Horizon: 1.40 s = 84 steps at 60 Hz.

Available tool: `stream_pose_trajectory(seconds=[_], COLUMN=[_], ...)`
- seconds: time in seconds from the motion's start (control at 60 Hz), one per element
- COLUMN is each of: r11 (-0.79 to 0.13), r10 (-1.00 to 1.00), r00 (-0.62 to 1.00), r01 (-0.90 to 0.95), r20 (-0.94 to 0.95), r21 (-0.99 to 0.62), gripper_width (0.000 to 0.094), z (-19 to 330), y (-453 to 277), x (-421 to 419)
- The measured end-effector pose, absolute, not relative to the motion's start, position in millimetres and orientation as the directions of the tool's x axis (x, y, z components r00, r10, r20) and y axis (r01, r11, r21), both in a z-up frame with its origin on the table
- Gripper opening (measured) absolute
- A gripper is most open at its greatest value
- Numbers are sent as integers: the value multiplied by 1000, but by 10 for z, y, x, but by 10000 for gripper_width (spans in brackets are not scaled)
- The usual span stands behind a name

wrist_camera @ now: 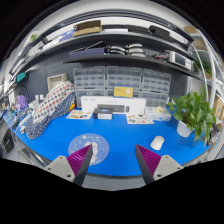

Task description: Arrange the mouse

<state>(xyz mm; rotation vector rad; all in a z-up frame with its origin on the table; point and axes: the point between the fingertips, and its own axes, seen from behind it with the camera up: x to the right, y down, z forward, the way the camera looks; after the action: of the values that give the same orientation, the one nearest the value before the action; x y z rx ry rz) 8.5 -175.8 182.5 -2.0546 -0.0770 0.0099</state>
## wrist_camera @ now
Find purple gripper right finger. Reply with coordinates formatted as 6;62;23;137
135;145;182;184

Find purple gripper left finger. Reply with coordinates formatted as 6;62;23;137
45;145;93;186

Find white computer mouse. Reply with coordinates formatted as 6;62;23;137
150;136;165;150

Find round printed mouse pad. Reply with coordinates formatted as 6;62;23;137
68;133;110;166

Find blue desk mat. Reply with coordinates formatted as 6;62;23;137
16;114;208;176

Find right picture card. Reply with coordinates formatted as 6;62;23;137
127;115;153;125

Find picture card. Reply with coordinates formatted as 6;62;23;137
67;110;92;120
127;115;153;125

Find left picture card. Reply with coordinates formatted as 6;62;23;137
67;110;92;120

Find white box with object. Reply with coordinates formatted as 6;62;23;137
145;106;171;121

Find small black white box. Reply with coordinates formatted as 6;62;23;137
93;108;113;120

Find green potted plant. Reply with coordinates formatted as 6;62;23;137
168;86;216;144

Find long white keyboard box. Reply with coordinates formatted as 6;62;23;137
81;96;146;115

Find patterned folded cloth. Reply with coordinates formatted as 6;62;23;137
25;81;75;140

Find yellow card sign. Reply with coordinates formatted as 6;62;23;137
113;86;133;98

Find purple object at left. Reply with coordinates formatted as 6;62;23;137
15;95;28;111

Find grey drawer organiser cabinets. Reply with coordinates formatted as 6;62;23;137
73;66;171;108

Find white instrument on shelf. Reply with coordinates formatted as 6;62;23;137
169;51;192;70

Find cardboard box on shelf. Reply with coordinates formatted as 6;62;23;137
73;20;102;37

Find dark wall shelf unit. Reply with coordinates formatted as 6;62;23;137
9;9;214;108

